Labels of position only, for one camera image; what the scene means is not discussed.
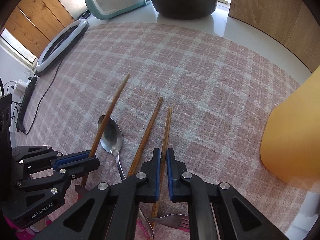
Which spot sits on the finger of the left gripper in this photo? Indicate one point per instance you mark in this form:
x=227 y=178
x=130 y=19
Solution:
x=79 y=168
x=67 y=159

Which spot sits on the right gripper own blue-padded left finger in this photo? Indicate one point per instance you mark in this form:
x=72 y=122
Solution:
x=109 y=211

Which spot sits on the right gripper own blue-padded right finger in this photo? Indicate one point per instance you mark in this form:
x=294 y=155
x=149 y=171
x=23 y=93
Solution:
x=216 y=211

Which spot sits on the wooden chopstick red tip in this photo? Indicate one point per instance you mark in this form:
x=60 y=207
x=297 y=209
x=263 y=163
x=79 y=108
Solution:
x=155 y=206
x=107 y=116
x=144 y=139

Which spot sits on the metal fork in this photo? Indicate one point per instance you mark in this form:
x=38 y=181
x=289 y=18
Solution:
x=176 y=221

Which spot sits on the metal spoon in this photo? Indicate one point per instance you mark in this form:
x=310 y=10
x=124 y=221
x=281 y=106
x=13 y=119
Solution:
x=111 y=141

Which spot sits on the hand in pink sleeve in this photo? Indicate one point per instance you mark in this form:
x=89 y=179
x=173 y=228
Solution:
x=31 y=231

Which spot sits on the pink plaid table cloth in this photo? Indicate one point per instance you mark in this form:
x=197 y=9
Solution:
x=221 y=95

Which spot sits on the yellow plastic utensil container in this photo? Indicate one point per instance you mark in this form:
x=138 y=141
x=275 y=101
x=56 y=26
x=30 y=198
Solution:
x=290 y=144

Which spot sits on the pine plank board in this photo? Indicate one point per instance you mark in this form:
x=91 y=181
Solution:
x=34 y=23

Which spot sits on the large light wooden board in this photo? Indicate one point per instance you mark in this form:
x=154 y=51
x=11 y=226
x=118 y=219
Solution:
x=289 y=22

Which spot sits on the white ring light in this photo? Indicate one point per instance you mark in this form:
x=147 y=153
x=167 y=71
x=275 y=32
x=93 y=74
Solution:
x=60 y=45

